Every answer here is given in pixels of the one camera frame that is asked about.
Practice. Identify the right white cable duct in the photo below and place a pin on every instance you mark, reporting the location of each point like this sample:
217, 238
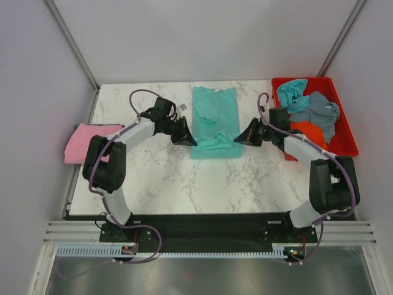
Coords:
294, 251

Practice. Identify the teal t shirt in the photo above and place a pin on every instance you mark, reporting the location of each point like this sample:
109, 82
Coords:
215, 124

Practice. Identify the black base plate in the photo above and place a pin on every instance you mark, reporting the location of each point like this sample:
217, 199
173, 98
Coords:
260, 228

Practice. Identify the grey t shirt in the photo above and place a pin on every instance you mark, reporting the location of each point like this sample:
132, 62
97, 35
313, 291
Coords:
321, 113

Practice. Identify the right corner metal post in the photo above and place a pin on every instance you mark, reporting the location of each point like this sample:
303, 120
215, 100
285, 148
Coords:
345, 30

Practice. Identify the aluminium rail frame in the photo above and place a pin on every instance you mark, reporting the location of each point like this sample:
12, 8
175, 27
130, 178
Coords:
336, 233

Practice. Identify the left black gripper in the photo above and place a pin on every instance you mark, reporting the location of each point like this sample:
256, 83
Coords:
183, 137

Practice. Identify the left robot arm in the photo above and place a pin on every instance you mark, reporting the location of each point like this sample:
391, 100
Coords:
105, 163

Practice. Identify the white cable duct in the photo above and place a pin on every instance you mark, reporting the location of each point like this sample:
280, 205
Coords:
115, 251
294, 251

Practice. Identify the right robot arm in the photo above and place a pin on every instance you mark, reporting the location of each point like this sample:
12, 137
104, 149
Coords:
333, 188

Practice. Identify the corner metal post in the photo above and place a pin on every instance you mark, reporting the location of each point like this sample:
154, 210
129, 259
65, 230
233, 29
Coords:
345, 30
72, 44

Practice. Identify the orange t shirt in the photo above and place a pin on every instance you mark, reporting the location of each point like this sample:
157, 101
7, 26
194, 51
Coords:
311, 131

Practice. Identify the light blue t shirt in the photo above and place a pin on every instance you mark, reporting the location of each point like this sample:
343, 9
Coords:
291, 95

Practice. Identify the left corner metal post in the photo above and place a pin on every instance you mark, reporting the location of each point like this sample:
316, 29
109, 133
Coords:
72, 44

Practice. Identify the left white cable duct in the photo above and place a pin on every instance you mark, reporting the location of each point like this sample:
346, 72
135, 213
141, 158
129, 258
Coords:
115, 251

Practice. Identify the pink folded t shirt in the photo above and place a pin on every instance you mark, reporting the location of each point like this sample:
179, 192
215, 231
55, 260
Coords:
77, 146

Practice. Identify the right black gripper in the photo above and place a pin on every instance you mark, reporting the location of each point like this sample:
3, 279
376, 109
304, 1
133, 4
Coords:
249, 136

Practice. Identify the red plastic bin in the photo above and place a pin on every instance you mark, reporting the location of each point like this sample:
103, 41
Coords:
343, 142

